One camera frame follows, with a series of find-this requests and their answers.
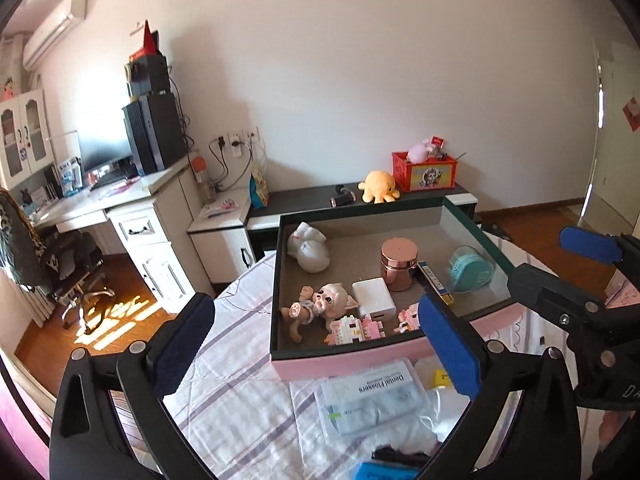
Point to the red desk calendar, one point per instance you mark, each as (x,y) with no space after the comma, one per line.
(146,40)

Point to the black monitor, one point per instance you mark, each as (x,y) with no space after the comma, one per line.
(105,147)

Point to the black office chair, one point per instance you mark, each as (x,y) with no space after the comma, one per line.
(70,260)

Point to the clear plastic bag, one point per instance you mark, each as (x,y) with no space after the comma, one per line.
(447,415)

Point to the pink bed sheet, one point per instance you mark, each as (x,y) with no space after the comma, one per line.
(622,292)

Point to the red printed crate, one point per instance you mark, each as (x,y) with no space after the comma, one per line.
(425,175)

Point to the red card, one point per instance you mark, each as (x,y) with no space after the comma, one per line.
(438,140)

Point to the pink mouse pad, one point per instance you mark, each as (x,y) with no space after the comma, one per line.
(122,187)

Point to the white wall socket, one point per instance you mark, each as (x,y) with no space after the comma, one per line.
(234,141)
(219,139)
(252,135)

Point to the pink doll figure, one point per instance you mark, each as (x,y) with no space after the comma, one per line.
(7,88)

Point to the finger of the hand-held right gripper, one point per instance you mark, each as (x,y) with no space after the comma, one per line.
(550,292)
(587,244)

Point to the dark printed jacket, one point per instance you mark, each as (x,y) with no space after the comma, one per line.
(20,240)

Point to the black computer tower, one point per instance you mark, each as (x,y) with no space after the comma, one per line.
(155,132)

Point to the orange octopus plush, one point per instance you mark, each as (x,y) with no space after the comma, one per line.
(379,186)

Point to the rose gold jar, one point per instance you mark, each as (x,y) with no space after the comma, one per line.
(398,265)

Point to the blue white box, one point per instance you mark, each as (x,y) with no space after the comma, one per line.
(70,176)

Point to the blue plastic case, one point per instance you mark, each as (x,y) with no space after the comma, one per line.
(385,472)

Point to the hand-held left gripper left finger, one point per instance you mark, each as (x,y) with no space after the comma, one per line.
(182,345)

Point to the white door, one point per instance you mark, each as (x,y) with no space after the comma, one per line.
(617,170)

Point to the black speaker box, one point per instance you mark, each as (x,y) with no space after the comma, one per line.
(147,75)

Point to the teal round case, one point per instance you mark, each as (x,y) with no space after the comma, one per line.
(470,271)

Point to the white air conditioner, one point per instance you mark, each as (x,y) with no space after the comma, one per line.
(52,32)

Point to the white nightstand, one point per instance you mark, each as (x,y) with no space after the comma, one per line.
(220,240)

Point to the blue snack bag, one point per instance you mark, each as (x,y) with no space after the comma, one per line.
(259,187)

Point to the black keyboard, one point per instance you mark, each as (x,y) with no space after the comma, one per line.
(112,180)

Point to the pink storage box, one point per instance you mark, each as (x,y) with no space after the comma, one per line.
(350,360)

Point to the white plush doll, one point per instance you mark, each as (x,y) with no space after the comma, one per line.
(310,250)

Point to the small box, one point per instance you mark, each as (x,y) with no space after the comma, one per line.
(434,282)

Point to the pink block cat figure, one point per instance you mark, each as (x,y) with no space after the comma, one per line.
(352,331)

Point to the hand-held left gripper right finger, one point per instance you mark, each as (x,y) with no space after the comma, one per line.
(450,345)

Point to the black flashlight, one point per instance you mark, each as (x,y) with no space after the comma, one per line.
(342,196)

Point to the white glass door cabinet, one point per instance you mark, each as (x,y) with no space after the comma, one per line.
(25,135)

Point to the orange cap bottle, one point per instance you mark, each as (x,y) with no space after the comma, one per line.
(202,175)

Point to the white striped quilt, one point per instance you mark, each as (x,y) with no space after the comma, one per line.
(250,385)

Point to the clear plastic packet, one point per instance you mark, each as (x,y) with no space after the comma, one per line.
(375,392)

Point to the red door sticker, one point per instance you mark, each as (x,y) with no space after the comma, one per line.
(632,115)

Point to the pink plush toy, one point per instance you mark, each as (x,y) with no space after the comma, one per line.
(420,150)

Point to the white charger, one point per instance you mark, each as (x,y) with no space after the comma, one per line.
(372,300)

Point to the pink packet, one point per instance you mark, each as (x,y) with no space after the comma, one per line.
(217,208)

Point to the white desk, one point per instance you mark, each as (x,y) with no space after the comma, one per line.
(145,230)

